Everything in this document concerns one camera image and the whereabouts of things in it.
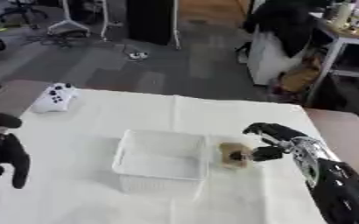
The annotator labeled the white stand with base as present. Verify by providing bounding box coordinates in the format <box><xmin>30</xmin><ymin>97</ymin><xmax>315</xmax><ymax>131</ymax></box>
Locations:
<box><xmin>46</xmin><ymin>0</ymin><xmax>111</xmax><ymax>42</ymax></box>

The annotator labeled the black jacket on chair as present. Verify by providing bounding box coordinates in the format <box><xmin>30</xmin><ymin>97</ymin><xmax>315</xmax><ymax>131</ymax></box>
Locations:
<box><xmin>242</xmin><ymin>2</ymin><xmax>326</xmax><ymax>59</ymax></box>

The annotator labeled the white power strip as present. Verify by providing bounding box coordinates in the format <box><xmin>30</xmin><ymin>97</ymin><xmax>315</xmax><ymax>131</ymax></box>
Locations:
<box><xmin>127</xmin><ymin>51</ymin><xmax>151</xmax><ymax>61</ymax></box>

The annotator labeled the white desk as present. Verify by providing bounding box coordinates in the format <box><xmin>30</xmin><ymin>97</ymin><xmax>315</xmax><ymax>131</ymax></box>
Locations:
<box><xmin>303</xmin><ymin>11</ymin><xmax>359</xmax><ymax>106</ymax></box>

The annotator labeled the black office chair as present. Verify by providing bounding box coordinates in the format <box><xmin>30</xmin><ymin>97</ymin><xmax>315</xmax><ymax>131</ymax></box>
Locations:
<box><xmin>0</xmin><ymin>0</ymin><xmax>50</xmax><ymax>25</ymax></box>

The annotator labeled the tan plush toy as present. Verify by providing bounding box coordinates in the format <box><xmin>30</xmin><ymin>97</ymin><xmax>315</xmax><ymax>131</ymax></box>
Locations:
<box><xmin>217</xmin><ymin>141</ymin><xmax>255</xmax><ymax>170</ymax></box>

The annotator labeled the white plastic basket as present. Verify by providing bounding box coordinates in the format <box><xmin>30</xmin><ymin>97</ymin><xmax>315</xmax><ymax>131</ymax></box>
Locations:
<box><xmin>110</xmin><ymin>129</ymin><xmax>212</xmax><ymax>194</ymax></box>

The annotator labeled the black cabinet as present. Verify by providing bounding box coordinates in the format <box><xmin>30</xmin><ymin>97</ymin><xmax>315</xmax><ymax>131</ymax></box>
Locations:
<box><xmin>125</xmin><ymin>0</ymin><xmax>177</xmax><ymax>46</ymax></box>

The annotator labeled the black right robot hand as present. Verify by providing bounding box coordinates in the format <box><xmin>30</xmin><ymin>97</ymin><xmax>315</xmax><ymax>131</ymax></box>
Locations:
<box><xmin>241</xmin><ymin>122</ymin><xmax>308</xmax><ymax>162</ymax></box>

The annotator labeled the white game controller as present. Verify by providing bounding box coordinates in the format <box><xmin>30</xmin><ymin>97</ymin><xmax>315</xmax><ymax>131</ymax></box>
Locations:
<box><xmin>29</xmin><ymin>82</ymin><xmax>81</xmax><ymax>114</ymax></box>

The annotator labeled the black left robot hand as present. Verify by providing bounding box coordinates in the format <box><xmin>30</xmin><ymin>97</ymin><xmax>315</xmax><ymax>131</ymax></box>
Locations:
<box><xmin>0</xmin><ymin>113</ymin><xmax>32</xmax><ymax>200</ymax></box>

